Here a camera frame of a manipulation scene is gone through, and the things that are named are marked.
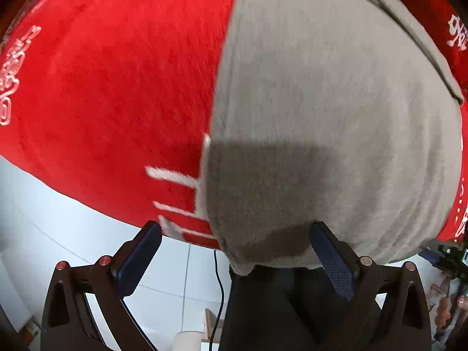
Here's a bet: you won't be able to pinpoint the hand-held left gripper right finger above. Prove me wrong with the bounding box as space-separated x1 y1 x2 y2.
310 221 433 351

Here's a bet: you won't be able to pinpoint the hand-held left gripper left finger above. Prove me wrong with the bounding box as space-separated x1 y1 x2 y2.
40 220 163 351

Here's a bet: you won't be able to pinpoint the grey sweater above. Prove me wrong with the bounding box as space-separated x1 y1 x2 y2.
203 0 466 277

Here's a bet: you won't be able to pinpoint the person's black pants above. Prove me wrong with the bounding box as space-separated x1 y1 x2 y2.
218 258 386 351

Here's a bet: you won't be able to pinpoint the white cylinder container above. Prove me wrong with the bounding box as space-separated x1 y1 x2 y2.
173 331 204 351

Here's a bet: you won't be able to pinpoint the wooden board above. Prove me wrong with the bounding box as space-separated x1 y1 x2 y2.
204 309 224 341

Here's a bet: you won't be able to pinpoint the red printed sofa cover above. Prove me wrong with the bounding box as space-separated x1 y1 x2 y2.
0 0 468 254

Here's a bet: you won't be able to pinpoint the red printed back cushion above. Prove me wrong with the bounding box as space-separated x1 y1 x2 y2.
360 0 468 94

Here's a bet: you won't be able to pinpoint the black cable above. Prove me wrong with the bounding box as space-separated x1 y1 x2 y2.
213 250 226 351

